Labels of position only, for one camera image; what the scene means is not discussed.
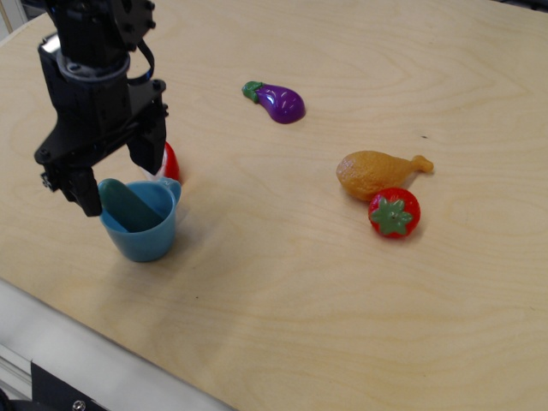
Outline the purple toy eggplant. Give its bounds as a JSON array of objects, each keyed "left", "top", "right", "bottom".
[{"left": 241, "top": 80, "right": 307, "bottom": 124}]

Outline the red toy strawberry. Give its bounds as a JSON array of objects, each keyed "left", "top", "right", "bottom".
[{"left": 368, "top": 188, "right": 421, "bottom": 239}]

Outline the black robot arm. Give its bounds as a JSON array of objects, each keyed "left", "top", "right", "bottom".
[{"left": 34, "top": 1, "right": 167, "bottom": 217}]

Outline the dark green toy cucumber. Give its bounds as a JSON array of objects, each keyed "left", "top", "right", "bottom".
[{"left": 98, "top": 179, "right": 164, "bottom": 232}]

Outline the red white apple slice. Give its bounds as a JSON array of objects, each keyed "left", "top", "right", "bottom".
[{"left": 140, "top": 142, "right": 182, "bottom": 183}]

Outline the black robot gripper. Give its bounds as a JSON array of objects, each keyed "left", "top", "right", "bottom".
[{"left": 35, "top": 34, "right": 167, "bottom": 217}]

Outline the black bracket with screw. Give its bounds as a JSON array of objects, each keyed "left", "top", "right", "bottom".
[{"left": 31, "top": 362, "right": 107, "bottom": 411}]

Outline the orange toy chicken drumstick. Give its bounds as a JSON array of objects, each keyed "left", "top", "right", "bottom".
[{"left": 336, "top": 151, "right": 434, "bottom": 201}]

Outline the blue plastic toy cup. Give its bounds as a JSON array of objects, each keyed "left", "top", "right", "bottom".
[{"left": 100, "top": 177, "right": 182, "bottom": 262}]

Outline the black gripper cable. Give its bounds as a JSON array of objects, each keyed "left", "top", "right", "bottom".
[{"left": 127, "top": 39, "right": 156, "bottom": 85}]

